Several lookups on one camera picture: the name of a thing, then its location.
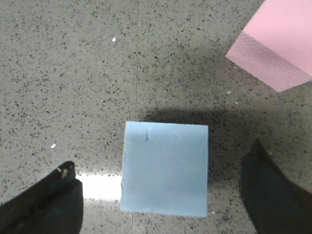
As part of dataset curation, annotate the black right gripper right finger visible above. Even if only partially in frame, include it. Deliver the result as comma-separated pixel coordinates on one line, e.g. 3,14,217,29
240,139,312,234

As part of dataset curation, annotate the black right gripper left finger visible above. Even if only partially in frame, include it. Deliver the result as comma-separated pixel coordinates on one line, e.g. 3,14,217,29
0,161,83,234

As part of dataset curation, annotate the textured light blue foam block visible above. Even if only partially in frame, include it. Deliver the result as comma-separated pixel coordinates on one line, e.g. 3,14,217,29
120,121,209,217

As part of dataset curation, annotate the pink foam block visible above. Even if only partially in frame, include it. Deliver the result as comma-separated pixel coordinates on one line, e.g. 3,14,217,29
226,0,312,92

